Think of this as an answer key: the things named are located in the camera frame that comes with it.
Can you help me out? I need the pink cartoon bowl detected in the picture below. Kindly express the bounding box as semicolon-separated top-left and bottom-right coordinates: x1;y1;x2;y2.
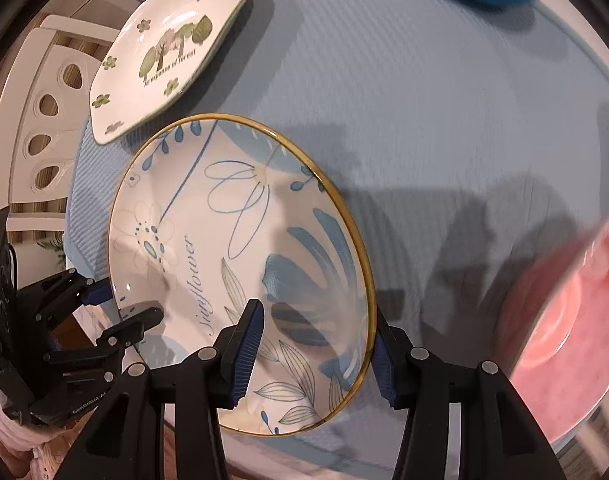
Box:
495;218;609;442

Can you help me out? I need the round blue floral plate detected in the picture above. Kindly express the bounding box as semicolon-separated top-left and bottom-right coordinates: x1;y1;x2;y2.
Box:
108;114;375;436

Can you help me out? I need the square white tree plate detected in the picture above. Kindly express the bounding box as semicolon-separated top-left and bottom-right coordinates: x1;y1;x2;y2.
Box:
90;0;247;145

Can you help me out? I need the white chair near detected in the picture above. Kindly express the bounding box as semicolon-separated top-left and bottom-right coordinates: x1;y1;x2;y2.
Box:
0;14;118;238

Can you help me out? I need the light blue quilted mat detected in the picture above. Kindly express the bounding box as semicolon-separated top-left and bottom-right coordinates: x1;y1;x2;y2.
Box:
63;0;609;480

